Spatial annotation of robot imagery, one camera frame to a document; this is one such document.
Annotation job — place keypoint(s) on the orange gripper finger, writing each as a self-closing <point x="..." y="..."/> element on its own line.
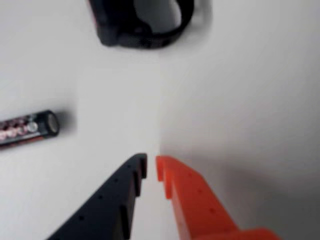
<point x="200" y="212"/>

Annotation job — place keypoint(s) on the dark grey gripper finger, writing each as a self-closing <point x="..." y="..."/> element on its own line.
<point x="100" y="217"/>

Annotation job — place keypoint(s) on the black AAA battery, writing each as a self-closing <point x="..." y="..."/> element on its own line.
<point x="27" y="130"/>

